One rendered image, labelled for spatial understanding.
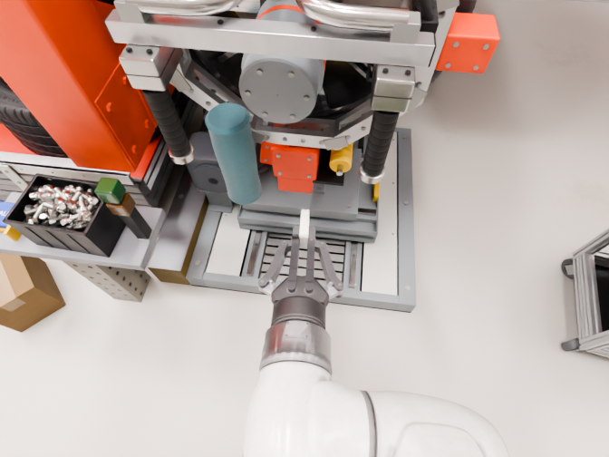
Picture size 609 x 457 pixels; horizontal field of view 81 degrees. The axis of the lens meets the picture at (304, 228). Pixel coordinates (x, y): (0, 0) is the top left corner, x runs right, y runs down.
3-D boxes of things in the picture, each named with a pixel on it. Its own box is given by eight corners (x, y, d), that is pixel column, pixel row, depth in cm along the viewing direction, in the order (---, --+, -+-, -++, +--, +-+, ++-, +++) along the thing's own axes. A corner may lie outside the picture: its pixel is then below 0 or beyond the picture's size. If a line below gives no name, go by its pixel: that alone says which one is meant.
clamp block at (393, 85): (406, 72, 53) (415, 37, 49) (407, 114, 49) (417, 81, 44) (372, 69, 54) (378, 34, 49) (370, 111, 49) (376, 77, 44)
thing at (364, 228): (376, 169, 149) (381, 152, 140) (373, 244, 131) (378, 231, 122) (258, 157, 152) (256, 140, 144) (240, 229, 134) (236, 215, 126)
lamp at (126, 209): (137, 202, 81) (129, 192, 78) (130, 217, 79) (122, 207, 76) (120, 200, 81) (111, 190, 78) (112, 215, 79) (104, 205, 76)
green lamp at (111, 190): (127, 189, 77) (119, 178, 73) (120, 204, 75) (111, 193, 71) (110, 188, 77) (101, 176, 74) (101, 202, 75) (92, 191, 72)
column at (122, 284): (150, 277, 133) (92, 217, 97) (140, 302, 128) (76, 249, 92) (125, 273, 134) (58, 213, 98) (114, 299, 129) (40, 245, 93)
